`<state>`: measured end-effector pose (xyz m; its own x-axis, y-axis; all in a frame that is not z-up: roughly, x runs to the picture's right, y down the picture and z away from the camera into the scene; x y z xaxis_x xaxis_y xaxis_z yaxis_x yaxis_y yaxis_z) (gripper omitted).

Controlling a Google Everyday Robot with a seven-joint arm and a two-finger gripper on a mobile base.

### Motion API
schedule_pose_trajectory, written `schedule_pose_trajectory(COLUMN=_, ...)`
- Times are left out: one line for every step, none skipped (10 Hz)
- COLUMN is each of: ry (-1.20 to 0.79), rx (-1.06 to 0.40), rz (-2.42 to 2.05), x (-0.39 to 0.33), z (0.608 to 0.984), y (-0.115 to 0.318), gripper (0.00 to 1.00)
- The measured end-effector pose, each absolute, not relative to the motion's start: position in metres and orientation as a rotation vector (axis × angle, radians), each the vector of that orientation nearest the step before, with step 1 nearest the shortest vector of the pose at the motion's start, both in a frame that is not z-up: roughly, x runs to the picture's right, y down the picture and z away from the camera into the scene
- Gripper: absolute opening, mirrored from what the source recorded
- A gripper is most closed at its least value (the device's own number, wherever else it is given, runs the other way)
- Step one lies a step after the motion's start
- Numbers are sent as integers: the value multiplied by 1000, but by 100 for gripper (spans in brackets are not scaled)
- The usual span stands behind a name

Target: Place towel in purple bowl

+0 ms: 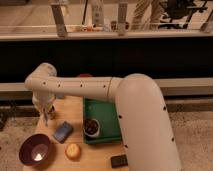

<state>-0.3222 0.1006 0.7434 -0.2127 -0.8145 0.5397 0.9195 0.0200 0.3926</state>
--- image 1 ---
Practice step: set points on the wooden railing post left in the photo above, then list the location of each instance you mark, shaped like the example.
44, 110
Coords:
59, 20

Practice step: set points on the wooden railing post right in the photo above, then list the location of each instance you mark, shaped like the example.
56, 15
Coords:
122, 13

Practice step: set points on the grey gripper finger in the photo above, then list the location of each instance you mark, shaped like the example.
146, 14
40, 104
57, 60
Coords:
45, 119
51, 113

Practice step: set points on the purple bowl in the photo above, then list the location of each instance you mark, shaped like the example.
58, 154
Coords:
37, 143

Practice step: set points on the white towel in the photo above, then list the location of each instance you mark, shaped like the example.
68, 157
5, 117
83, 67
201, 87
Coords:
38, 157

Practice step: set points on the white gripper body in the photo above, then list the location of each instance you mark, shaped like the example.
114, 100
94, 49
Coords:
43, 102

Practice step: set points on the blue sponge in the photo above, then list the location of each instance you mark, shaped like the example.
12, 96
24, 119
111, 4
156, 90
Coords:
63, 131

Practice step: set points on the red bowl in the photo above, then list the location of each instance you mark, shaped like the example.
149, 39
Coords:
84, 75

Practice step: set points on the white cup with dark contents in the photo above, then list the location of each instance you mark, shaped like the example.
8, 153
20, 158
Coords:
91, 128

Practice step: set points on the green tray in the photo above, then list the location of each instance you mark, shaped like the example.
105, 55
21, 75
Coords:
105, 114

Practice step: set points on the black office chair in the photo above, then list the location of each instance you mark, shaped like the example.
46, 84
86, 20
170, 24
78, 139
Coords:
177, 9

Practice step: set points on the round yellow bread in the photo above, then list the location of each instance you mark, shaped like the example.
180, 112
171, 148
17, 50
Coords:
73, 151

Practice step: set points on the black rectangular block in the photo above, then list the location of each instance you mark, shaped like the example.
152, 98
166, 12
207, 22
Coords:
118, 161

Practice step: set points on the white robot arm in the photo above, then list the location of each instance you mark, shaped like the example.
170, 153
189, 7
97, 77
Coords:
143, 117

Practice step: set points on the wooden railing post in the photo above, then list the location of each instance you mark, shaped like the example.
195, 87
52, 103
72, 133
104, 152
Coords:
59, 20
122, 13

